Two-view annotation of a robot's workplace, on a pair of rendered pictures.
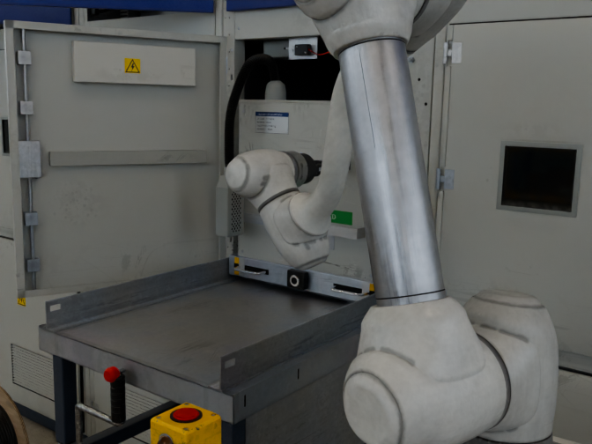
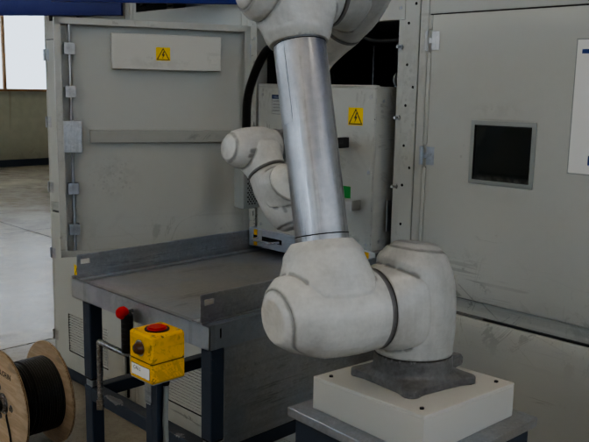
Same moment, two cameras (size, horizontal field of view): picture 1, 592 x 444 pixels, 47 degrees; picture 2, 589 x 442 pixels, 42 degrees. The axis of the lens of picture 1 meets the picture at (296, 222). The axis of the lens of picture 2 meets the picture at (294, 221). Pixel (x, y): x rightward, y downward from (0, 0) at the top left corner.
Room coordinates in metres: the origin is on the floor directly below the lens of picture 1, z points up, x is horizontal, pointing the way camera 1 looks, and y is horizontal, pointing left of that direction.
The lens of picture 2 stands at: (-0.44, -0.33, 1.38)
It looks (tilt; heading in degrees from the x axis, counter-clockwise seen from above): 10 degrees down; 9
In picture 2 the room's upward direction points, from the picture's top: 1 degrees clockwise
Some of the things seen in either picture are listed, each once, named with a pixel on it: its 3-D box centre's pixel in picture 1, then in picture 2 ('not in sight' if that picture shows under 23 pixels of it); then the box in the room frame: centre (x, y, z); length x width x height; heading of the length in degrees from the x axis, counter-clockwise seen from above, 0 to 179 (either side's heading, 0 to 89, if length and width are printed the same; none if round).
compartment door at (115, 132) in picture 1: (126, 160); (157, 139); (1.98, 0.50, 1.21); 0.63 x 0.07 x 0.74; 120
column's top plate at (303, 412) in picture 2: not in sight; (411, 417); (1.03, -0.35, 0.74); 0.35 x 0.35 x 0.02; 51
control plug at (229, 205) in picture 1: (230, 205); (247, 180); (1.95, 0.19, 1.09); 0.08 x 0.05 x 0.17; 144
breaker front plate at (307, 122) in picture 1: (303, 189); (310, 166); (1.88, -0.02, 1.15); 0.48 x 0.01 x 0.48; 54
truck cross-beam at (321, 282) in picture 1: (305, 277); (312, 247); (1.89, -0.03, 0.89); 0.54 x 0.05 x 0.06; 54
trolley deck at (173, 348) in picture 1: (231, 329); (235, 288); (1.64, 0.16, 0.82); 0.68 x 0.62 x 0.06; 144
